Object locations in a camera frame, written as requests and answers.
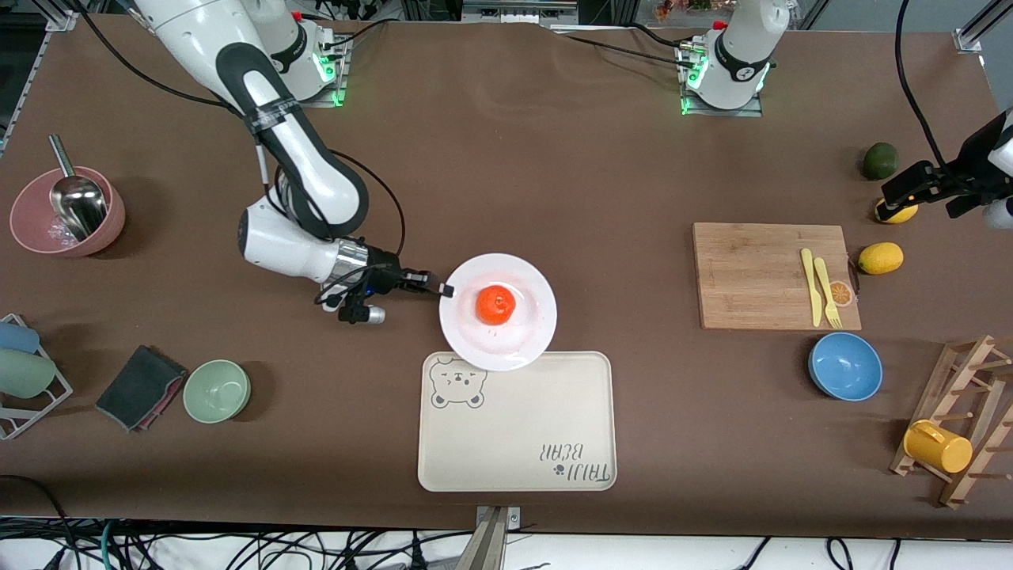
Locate orange fruit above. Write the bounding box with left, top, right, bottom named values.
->
left=475, top=285, right=517, bottom=326

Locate white round plate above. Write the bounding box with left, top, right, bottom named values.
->
left=439, top=253, right=558, bottom=372

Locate yellow lemon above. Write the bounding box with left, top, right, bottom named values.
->
left=875, top=198, right=920, bottom=225
left=858, top=242, right=905, bottom=276

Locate dark green avocado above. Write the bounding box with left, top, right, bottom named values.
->
left=862, top=142, right=900, bottom=181

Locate yellow plastic fork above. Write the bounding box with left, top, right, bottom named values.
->
left=814, top=257, right=843, bottom=329

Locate yellow plastic knife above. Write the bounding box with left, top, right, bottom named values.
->
left=800, top=248, right=824, bottom=328

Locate wooden mug rack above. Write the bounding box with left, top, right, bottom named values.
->
left=889, top=334, right=1013, bottom=509

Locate cream bear print tray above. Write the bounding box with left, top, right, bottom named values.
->
left=417, top=351, right=617, bottom=493

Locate bamboo cutting board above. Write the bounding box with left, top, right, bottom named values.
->
left=692, top=222, right=862, bottom=331

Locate blue bowl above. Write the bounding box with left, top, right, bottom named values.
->
left=808, top=332, right=884, bottom=402

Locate pale green bowl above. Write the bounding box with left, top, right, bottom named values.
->
left=183, top=359, right=252, bottom=424

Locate yellow mug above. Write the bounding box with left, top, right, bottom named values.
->
left=903, top=420, right=973, bottom=474

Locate pink folded cloth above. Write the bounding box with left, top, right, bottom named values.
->
left=138, top=372, right=189, bottom=433

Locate dark grey folded cloth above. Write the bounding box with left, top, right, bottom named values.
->
left=95, top=344, right=188, bottom=433

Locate pink bowl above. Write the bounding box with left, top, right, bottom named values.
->
left=9, top=165, right=127, bottom=258

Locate steel scoop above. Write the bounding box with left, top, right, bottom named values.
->
left=47, top=135, right=109, bottom=242

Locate light blue cup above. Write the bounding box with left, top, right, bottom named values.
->
left=0, top=321, right=40, bottom=355

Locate pale green cup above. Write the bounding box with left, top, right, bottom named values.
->
left=0, top=348, right=58, bottom=400

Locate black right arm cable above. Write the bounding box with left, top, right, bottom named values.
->
left=75, top=0, right=409, bottom=311

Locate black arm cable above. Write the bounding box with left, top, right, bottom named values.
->
left=894, top=0, right=952, bottom=172
left=75, top=0, right=409, bottom=311

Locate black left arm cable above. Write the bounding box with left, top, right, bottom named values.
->
left=894, top=0, right=952, bottom=172

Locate aluminium frame profile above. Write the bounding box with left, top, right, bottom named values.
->
left=954, top=0, right=1013, bottom=53
left=32, top=0, right=80, bottom=32

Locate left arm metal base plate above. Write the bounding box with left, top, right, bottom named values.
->
left=679, top=40, right=764, bottom=118

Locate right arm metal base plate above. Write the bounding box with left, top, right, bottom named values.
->
left=263, top=36, right=349, bottom=108

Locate black base power cable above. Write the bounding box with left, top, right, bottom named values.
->
left=546, top=24, right=699, bottom=74
left=313, top=14, right=393, bottom=60

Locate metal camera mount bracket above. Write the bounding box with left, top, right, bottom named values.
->
left=473, top=505, right=522, bottom=570

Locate black cable bundle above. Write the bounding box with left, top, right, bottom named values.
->
left=0, top=473, right=1013, bottom=570

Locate white wire cup rack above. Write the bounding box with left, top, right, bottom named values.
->
left=0, top=313, right=74, bottom=441

